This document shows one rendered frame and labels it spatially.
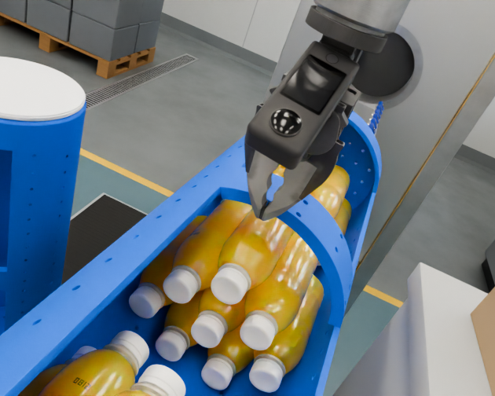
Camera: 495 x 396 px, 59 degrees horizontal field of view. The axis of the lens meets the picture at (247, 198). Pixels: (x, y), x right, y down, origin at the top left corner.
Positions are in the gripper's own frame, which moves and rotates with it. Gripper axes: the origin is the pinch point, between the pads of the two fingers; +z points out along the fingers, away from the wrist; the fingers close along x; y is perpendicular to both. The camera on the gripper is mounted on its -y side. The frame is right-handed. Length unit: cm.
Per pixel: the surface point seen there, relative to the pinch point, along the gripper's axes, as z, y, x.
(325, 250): 2.8, 3.4, -7.9
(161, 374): 7.0, -17.4, 0.1
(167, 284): 13.2, -2.9, 6.5
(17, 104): 20, 25, 56
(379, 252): 60, 106, -33
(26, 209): 43, 23, 51
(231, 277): 7.3, -3.1, -0.2
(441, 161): 20, 106, -34
